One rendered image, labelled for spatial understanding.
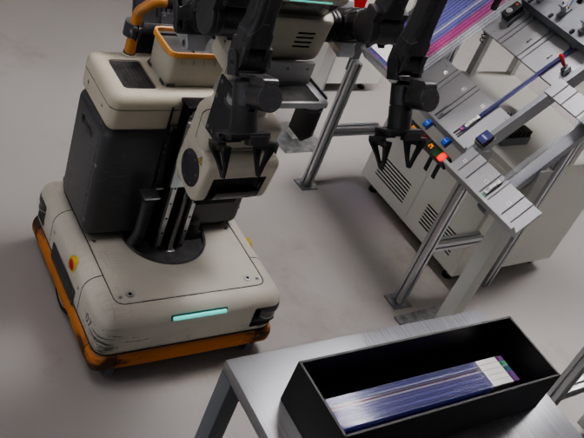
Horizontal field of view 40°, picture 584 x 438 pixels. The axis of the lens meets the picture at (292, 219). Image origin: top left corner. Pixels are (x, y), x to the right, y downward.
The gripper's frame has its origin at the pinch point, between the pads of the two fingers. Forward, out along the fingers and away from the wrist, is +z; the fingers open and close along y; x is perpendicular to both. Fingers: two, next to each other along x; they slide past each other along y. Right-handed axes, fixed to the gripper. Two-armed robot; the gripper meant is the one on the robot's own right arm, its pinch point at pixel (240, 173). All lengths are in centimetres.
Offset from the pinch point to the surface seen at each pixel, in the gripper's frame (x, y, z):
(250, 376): -24.6, -9.7, 34.8
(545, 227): 66, 195, 45
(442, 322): -22, 44, 33
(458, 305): 46, 125, 64
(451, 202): 52, 120, 26
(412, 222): 101, 150, 48
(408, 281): 69, 120, 61
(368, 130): 128, 143, 12
